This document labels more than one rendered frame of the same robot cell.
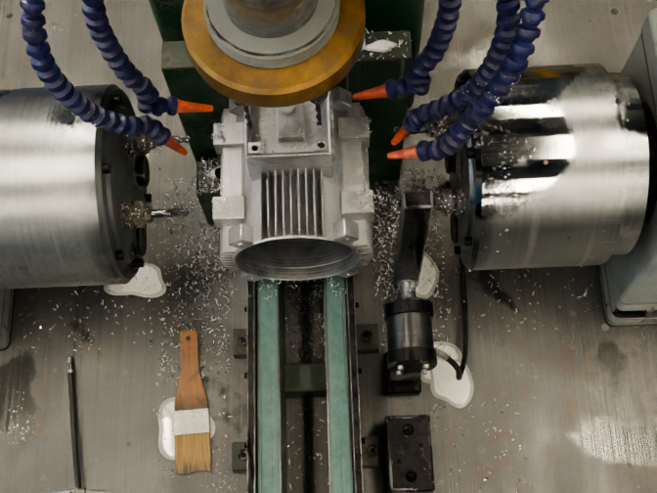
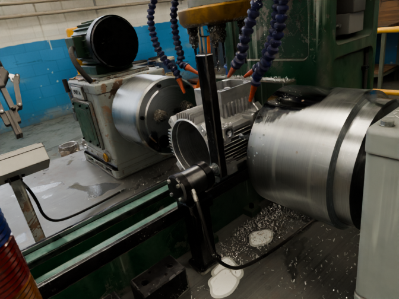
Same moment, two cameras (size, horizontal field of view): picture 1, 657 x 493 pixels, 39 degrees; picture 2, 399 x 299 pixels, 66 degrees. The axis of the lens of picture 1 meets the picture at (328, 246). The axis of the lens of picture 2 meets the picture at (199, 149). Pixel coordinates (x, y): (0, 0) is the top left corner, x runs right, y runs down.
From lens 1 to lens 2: 94 cm
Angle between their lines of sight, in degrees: 55
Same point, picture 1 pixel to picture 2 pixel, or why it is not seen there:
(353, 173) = (234, 124)
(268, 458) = (108, 217)
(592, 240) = (312, 159)
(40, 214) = (132, 91)
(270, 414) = (129, 206)
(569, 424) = not seen: outside the picture
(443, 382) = (218, 280)
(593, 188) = (323, 118)
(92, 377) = (122, 197)
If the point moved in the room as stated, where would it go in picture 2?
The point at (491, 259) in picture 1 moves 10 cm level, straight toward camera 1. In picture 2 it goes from (254, 162) to (202, 174)
